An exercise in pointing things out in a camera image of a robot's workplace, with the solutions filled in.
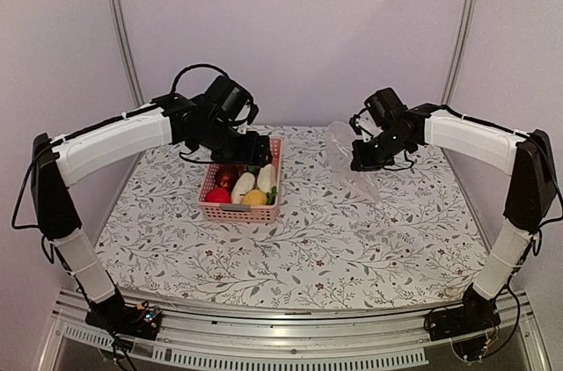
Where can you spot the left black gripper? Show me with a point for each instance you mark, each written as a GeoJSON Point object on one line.
{"type": "Point", "coordinates": [252, 152]}

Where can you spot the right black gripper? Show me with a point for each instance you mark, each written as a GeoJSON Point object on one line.
{"type": "Point", "coordinates": [361, 161]}

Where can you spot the dark red onion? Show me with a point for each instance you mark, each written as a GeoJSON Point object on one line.
{"type": "Point", "coordinates": [226, 176]}

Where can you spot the red tomato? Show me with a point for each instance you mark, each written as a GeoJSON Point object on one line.
{"type": "Point", "coordinates": [218, 195]}

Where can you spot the pink plastic basket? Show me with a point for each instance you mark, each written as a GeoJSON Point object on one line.
{"type": "Point", "coordinates": [243, 213]}

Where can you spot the yellow lemon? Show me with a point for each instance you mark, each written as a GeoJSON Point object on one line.
{"type": "Point", "coordinates": [254, 198]}

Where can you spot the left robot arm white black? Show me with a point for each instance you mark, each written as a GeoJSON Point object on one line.
{"type": "Point", "coordinates": [61, 163]}

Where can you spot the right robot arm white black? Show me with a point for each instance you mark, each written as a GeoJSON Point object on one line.
{"type": "Point", "coordinates": [528, 161]}

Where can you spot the white radish left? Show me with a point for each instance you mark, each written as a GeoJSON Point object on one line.
{"type": "Point", "coordinates": [244, 184]}

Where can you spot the white radish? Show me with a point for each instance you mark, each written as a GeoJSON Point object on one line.
{"type": "Point", "coordinates": [267, 178]}
{"type": "Point", "coordinates": [244, 184]}

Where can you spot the white radish right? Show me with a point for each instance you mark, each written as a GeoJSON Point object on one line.
{"type": "Point", "coordinates": [267, 178]}

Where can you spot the floral table mat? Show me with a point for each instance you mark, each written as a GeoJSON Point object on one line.
{"type": "Point", "coordinates": [329, 248]}

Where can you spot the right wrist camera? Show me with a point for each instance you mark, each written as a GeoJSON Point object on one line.
{"type": "Point", "coordinates": [381, 110]}

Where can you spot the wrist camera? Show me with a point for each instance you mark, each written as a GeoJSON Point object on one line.
{"type": "Point", "coordinates": [381, 110]}
{"type": "Point", "coordinates": [234, 104]}

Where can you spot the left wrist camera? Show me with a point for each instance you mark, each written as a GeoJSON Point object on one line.
{"type": "Point", "coordinates": [234, 104]}

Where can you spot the right aluminium post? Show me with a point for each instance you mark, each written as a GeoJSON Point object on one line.
{"type": "Point", "coordinates": [456, 60]}

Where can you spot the aluminium post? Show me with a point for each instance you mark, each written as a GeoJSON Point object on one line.
{"type": "Point", "coordinates": [121, 33]}
{"type": "Point", "coordinates": [456, 60]}

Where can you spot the left aluminium post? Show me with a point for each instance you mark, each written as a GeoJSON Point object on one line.
{"type": "Point", "coordinates": [121, 33]}

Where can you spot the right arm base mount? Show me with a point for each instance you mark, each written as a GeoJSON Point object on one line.
{"type": "Point", "coordinates": [475, 313]}

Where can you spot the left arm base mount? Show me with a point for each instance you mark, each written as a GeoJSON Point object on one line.
{"type": "Point", "coordinates": [113, 315]}

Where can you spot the aluminium front rail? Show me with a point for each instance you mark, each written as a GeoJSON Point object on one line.
{"type": "Point", "coordinates": [198, 335]}

